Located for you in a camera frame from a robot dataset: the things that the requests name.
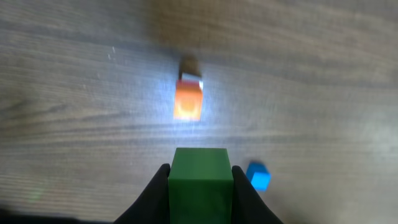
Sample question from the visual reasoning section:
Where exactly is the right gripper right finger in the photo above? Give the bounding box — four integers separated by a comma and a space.
231, 165, 284, 224

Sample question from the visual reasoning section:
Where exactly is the white cube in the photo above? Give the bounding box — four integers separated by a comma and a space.
180, 72, 205, 91

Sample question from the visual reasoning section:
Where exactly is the blue cube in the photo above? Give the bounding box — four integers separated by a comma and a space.
246, 161, 272, 192

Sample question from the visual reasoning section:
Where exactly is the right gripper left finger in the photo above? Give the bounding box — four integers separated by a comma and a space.
113, 163, 171, 224

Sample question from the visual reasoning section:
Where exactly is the red cube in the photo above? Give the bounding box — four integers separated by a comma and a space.
175, 79, 203, 91

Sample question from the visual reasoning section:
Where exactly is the orange cube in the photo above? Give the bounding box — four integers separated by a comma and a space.
173, 83, 204, 121

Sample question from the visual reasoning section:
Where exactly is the green cube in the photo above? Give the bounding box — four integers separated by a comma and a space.
167, 147, 234, 224

